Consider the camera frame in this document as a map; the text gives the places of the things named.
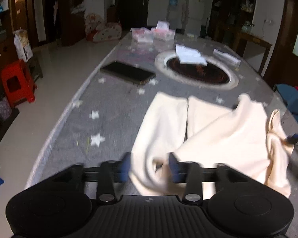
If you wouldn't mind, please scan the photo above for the white refrigerator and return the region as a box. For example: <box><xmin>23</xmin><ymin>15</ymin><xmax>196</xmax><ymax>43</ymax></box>
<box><xmin>184</xmin><ymin>0</ymin><xmax>205</xmax><ymax>36</ymax></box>

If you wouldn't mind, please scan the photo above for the polka dot kids sofa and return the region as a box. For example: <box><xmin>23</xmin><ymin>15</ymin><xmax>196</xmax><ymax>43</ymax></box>
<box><xmin>85</xmin><ymin>13</ymin><xmax>122</xmax><ymax>43</ymax></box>

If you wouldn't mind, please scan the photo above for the blue sofa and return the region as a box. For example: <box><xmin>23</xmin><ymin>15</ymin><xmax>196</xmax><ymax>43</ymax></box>
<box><xmin>273</xmin><ymin>83</ymin><xmax>298</xmax><ymax>130</ymax></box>

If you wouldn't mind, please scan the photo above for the red plastic stool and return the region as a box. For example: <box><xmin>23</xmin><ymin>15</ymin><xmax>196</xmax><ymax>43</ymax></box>
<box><xmin>1</xmin><ymin>59</ymin><xmax>37</xmax><ymax>107</ymax></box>

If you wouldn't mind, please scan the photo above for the white tissue box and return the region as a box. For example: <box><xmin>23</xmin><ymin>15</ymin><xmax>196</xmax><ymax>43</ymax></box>
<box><xmin>131</xmin><ymin>27</ymin><xmax>154</xmax><ymax>44</ymax></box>

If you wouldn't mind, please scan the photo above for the white paper bag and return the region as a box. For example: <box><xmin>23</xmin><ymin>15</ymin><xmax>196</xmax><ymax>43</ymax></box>
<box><xmin>14</xmin><ymin>29</ymin><xmax>33</xmax><ymax>62</ymax></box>

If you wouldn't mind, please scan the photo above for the pink tissue box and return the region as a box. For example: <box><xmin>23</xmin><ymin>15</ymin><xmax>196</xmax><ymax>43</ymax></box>
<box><xmin>151</xmin><ymin>20</ymin><xmax>175</xmax><ymax>41</ymax></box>

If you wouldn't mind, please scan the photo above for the cream sweater garment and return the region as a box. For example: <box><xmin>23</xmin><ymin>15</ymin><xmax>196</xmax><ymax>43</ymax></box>
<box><xmin>129</xmin><ymin>92</ymin><xmax>294</xmax><ymax>197</ymax></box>

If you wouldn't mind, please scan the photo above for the black tablet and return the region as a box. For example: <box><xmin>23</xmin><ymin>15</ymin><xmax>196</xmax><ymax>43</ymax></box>
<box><xmin>101</xmin><ymin>61</ymin><xmax>156</xmax><ymax>85</ymax></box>

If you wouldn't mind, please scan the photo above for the small green white packet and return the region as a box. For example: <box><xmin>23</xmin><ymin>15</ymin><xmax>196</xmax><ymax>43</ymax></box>
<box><xmin>186</xmin><ymin>33</ymin><xmax>199</xmax><ymax>39</ymax></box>

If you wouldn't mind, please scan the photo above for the wooden side table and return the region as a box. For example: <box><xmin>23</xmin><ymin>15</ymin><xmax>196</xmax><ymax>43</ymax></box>
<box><xmin>232</xmin><ymin>29</ymin><xmax>274</xmax><ymax>74</ymax></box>

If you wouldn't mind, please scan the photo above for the grey star-patterned tablecloth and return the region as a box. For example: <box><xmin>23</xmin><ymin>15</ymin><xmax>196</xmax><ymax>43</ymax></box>
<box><xmin>27</xmin><ymin>35</ymin><xmax>298</xmax><ymax>195</ymax></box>

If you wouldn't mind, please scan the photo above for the white folded paper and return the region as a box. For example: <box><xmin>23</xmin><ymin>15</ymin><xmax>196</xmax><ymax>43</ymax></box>
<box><xmin>175</xmin><ymin>45</ymin><xmax>207</xmax><ymax>66</ymax></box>

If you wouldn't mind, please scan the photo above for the water dispenser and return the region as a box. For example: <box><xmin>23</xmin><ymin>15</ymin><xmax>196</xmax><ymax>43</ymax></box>
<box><xmin>167</xmin><ymin>0</ymin><xmax>179</xmax><ymax>30</ymax></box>

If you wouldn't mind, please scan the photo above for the round induction cooktop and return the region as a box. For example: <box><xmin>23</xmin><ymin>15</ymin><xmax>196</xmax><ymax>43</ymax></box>
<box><xmin>154</xmin><ymin>51</ymin><xmax>239</xmax><ymax>90</ymax></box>

